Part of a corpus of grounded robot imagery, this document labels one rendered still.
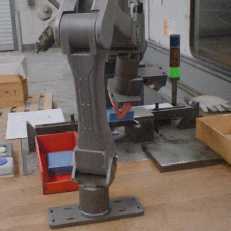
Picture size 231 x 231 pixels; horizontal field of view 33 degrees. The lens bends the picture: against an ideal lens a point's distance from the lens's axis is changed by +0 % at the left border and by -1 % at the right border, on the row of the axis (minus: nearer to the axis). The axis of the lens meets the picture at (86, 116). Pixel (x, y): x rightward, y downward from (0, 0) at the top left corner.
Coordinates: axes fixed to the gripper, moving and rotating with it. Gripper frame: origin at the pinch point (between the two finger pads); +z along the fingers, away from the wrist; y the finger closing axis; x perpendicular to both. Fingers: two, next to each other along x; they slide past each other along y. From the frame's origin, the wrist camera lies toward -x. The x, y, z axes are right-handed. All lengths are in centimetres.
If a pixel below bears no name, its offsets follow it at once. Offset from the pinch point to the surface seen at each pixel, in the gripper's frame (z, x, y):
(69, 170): 5.7, 16.4, -13.2
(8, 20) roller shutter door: 398, 25, 838
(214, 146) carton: 4.4, -24.5, -11.8
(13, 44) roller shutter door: 450, 18, 812
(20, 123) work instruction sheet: 26.1, 27.2, 29.6
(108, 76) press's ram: -7.1, 1.8, 9.1
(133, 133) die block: 9.6, -5.6, 1.9
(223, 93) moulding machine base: 35, -65, 46
